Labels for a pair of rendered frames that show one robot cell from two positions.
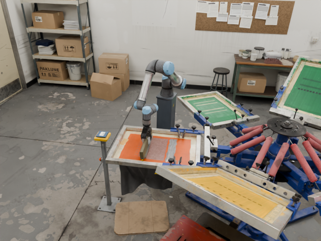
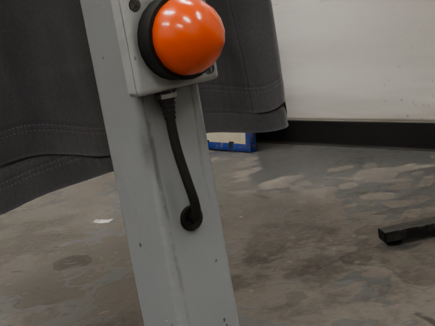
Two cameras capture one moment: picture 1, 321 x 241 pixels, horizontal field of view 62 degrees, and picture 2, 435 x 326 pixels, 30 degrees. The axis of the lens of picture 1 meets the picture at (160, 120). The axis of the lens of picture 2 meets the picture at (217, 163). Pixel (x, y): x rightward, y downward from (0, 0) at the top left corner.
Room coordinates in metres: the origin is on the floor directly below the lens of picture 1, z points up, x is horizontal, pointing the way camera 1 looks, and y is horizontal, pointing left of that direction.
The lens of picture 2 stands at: (2.48, 0.90, 0.66)
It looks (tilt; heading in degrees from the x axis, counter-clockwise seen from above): 11 degrees down; 226
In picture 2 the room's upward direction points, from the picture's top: 10 degrees counter-clockwise
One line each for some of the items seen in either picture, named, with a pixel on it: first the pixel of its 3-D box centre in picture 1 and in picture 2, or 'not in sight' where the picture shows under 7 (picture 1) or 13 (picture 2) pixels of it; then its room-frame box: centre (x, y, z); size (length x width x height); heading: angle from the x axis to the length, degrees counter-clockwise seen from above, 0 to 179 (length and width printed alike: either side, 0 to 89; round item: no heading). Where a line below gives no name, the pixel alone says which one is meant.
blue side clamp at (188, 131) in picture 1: (185, 133); not in sight; (2.24, -0.25, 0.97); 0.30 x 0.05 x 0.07; 82
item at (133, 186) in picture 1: (146, 180); not in sight; (1.80, 0.11, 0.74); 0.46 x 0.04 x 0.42; 82
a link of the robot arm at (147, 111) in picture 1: (146, 113); not in sight; (2.03, 0.12, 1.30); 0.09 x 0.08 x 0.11; 152
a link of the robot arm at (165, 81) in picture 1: (167, 80); not in sight; (2.66, -0.07, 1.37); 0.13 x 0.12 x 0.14; 62
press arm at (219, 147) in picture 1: (219, 149); not in sight; (1.92, -0.53, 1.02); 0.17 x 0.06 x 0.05; 82
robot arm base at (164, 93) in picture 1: (166, 90); not in sight; (2.66, -0.06, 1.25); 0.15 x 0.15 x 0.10
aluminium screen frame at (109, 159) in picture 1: (156, 146); not in sight; (2.00, 0.03, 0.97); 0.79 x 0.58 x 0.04; 82
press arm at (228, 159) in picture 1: (203, 158); not in sight; (1.94, -0.40, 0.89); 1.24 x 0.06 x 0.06; 82
